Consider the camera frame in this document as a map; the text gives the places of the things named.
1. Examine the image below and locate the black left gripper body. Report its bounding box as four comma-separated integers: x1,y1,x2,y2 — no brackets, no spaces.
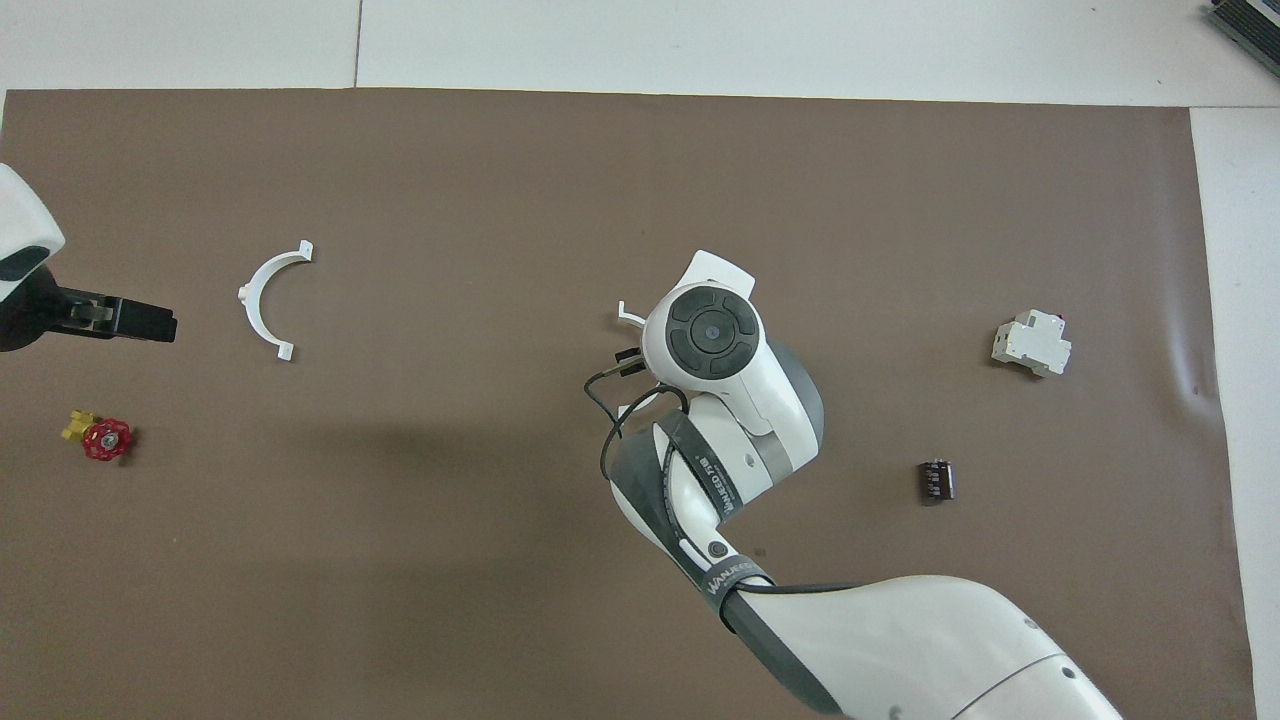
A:
0,268,63,353

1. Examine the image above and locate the red handwheel yellow valve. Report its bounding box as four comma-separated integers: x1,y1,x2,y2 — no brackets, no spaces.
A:
62,408,136,464

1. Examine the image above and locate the brown table mat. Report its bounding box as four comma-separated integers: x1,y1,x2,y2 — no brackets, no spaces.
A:
0,88,1258,720

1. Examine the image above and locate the black cylindrical capacitor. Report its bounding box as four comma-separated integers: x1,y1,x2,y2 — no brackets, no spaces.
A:
918,458,957,506

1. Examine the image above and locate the white circuit breaker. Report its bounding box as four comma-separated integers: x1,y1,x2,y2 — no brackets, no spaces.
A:
990,310,1073,379

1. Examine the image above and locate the grey ribbed device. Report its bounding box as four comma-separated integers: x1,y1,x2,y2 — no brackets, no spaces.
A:
1203,0,1280,63

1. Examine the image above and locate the black velcro cable strap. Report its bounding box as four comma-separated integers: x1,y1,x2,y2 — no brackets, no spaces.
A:
700,553,777,603
655,410,743,521

